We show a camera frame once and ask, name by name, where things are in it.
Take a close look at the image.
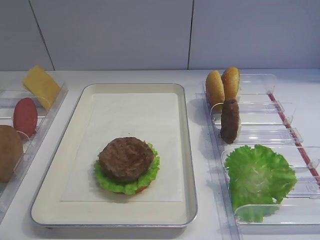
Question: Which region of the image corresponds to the yellow cheese slice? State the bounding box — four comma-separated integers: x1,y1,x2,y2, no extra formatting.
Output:
22,65,61,112

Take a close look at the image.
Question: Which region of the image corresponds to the brown bun top left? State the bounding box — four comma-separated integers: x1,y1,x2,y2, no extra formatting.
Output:
0,125,23,183

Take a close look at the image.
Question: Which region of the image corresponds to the golden bun half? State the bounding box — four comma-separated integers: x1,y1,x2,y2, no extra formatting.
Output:
205,70,225,106
221,66,240,99

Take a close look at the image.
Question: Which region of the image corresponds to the large green lettuce leaf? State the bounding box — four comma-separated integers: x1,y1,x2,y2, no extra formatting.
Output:
224,145,297,223

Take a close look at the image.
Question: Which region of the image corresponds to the golden bun half left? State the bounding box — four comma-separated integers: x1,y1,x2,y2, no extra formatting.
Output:
205,70,225,106

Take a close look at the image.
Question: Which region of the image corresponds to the white parchment paper sheet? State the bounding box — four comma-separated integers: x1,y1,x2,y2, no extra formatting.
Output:
62,93,183,202

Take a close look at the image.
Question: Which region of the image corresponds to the cream metal baking tray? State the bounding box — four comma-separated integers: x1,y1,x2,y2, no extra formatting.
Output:
30,83,198,228

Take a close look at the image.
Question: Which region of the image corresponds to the bottom burger bun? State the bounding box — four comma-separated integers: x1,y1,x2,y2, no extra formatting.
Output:
111,182,149,195

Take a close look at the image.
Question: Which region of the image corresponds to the clear food rack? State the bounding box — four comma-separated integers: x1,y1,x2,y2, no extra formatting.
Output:
196,74,320,240
0,80,68,220

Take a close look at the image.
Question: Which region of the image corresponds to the red rack rail strip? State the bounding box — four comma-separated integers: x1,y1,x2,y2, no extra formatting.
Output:
267,92,320,186

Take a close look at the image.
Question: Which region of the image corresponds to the clear right food rack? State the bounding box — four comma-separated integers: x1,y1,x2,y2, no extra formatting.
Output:
196,74,320,240

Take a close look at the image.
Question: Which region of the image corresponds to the golden bun half right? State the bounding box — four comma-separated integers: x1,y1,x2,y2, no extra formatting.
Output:
221,66,240,99

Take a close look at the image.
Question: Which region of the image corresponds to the upright brown meat patty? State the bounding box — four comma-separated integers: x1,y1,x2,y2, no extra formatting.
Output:
220,98,240,145

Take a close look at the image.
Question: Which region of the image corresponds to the clear left food rack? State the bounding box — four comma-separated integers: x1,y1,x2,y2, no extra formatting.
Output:
0,80,68,220

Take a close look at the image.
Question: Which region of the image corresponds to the red tomato slice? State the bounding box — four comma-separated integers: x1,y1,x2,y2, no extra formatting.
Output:
13,97,38,139

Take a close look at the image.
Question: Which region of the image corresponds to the green lettuce leaf on burger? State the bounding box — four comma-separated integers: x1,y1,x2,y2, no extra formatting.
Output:
94,143,160,192

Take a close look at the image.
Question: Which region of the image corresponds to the brown meat patty on burger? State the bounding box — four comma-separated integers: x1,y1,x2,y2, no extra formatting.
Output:
98,137,155,183

